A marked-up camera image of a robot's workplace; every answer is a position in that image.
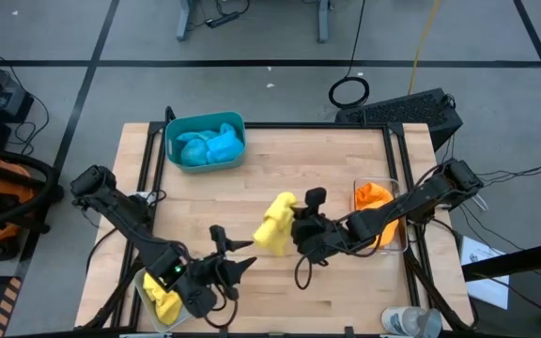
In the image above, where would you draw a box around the grey desk leg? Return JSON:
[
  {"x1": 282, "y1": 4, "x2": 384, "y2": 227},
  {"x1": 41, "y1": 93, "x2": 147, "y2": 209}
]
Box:
[
  {"x1": 316, "y1": 0, "x2": 332, "y2": 44},
  {"x1": 176, "y1": 0, "x2": 196, "y2": 42}
]

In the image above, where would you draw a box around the clear plastic basket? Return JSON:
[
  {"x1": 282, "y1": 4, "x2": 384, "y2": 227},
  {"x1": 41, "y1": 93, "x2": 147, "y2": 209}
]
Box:
[{"x1": 352, "y1": 177, "x2": 410, "y2": 254}]

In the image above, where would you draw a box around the black coiled cable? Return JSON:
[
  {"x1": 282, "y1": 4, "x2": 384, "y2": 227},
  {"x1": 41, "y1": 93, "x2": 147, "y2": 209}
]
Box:
[{"x1": 328, "y1": 0, "x2": 371, "y2": 110}]

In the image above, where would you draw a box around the black computer tower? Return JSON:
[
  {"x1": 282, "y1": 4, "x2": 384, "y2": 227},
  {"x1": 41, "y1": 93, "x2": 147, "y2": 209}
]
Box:
[{"x1": 334, "y1": 87, "x2": 464, "y2": 152}]

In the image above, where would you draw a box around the grey plastic basket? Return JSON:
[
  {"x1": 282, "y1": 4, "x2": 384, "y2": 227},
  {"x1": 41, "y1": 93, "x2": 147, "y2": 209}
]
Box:
[{"x1": 132, "y1": 267, "x2": 196, "y2": 333}]

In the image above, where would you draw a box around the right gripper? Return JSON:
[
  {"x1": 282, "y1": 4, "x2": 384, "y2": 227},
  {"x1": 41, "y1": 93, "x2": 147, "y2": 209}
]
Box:
[{"x1": 291, "y1": 186, "x2": 352, "y2": 265}]

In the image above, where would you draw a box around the blue microfiber towel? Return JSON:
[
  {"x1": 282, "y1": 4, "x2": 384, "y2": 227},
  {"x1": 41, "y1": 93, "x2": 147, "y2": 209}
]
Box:
[
  {"x1": 176, "y1": 130, "x2": 220, "y2": 168},
  {"x1": 206, "y1": 122, "x2": 246, "y2": 164}
]

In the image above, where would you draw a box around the yellow hanging cable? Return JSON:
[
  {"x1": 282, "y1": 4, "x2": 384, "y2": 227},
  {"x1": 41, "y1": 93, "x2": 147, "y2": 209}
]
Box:
[{"x1": 408, "y1": 0, "x2": 441, "y2": 95}]

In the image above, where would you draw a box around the black table edge bar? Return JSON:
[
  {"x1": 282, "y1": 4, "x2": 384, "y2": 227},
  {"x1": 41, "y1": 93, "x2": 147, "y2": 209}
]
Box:
[{"x1": 460, "y1": 238, "x2": 541, "y2": 283}]

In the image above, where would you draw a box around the clear spray bottle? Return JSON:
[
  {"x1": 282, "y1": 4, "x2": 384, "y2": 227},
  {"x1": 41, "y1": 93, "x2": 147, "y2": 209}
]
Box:
[{"x1": 380, "y1": 305, "x2": 443, "y2": 338}]

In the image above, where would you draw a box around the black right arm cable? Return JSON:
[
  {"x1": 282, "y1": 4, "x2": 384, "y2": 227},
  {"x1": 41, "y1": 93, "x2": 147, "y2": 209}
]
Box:
[{"x1": 293, "y1": 253, "x2": 329, "y2": 291}]

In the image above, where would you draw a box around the black metal table frame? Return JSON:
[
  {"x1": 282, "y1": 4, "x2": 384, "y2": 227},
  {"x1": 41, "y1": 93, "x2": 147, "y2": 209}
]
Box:
[{"x1": 82, "y1": 120, "x2": 476, "y2": 335}]

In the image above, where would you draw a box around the white paper sheet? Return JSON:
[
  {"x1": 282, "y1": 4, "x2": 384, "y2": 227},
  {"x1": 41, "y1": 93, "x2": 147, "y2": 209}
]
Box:
[{"x1": 457, "y1": 234, "x2": 511, "y2": 311}]

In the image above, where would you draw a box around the yellow microfiber towel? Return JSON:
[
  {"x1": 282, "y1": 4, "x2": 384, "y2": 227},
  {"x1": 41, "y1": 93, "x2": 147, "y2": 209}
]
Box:
[
  {"x1": 142, "y1": 271, "x2": 184, "y2": 327},
  {"x1": 253, "y1": 191, "x2": 299, "y2": 257}
]

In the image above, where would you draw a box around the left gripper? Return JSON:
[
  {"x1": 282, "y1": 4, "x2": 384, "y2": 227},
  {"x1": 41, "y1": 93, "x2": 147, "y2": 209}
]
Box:
[{"x1": 189, "y1": 224, "x2": 258, "y2": 295}]

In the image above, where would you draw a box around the teal plastic basket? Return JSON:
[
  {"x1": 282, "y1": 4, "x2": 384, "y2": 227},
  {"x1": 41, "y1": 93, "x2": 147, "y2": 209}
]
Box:
[{"x1": 164, "y1": 111, "x2": 248, "y2": 175}]

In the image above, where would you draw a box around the black power strip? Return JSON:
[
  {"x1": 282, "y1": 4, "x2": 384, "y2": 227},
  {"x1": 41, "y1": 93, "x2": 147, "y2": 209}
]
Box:
[{"x1": 206, "y1": 11, "x2": 242, "y2": 29}]

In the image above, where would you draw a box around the orange microfiber towel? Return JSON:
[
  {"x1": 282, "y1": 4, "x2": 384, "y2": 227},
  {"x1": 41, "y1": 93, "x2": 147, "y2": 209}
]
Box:
[
  {"x1": 354, "y1": 181, "x2": 394, "y2": 212},
  {"x1": 372, "y1": 208, "x2": 401, "y2": 249}
]

